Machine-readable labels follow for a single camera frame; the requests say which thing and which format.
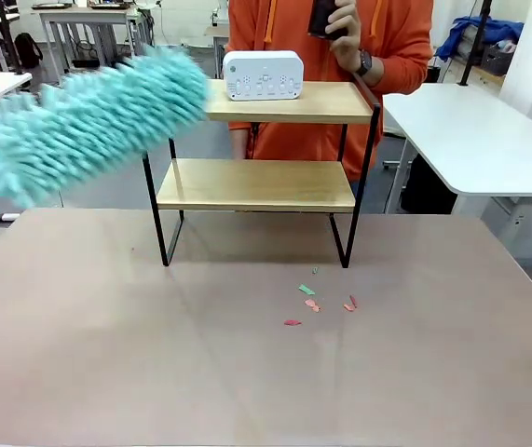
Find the person's left hand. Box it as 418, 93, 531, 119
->
324, 0, 367, 70

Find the teal microfiber duster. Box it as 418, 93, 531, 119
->
0, 44, 214, 210

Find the two-tier wood metal shelf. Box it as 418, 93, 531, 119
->
142, 74, 382, 270

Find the black wrist watch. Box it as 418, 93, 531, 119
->
352, 49, 373, 78

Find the person in orange hoodie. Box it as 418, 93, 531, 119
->
225, 0, 435, 183

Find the white speaker clock device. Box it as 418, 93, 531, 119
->
222, 49, 304, 102

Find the black stand pole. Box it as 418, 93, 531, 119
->
457, 0, 494, 88
0, 0, 27, 76

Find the blue cloth pile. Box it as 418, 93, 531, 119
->
434, 16, 525, 62

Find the grey storage crate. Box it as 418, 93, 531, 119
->
481, 43, 517, 75

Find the large white side table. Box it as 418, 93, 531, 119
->
381, 82, 532, 196

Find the black object under table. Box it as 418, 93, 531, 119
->
400, 153, 460, 215

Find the white background desk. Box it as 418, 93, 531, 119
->
31, 2, 144, 85

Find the black backpack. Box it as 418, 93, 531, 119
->
13, 32, 44, 70

